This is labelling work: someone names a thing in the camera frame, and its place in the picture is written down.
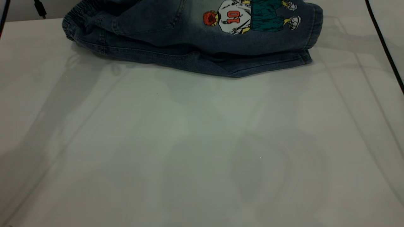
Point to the blue denim kids pants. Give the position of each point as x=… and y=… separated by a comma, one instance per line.
x=157, y=31

